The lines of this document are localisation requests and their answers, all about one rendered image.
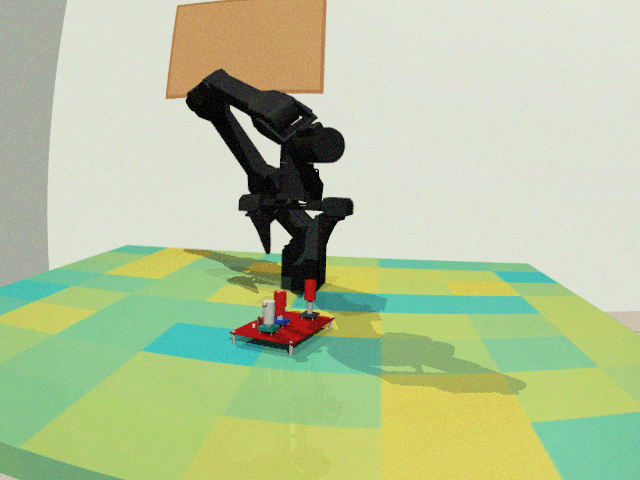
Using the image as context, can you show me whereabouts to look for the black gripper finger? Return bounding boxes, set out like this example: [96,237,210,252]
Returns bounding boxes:
[317,216,345,259]
[245,212,272,254]

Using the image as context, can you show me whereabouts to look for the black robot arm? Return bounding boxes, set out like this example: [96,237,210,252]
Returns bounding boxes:
[185,68,345,242]

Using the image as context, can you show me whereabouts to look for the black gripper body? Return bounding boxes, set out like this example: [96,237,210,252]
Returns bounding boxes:
[239,163,354,218]

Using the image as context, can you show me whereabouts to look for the red circuit board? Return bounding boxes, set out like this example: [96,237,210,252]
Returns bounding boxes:
[229,280,335,355]

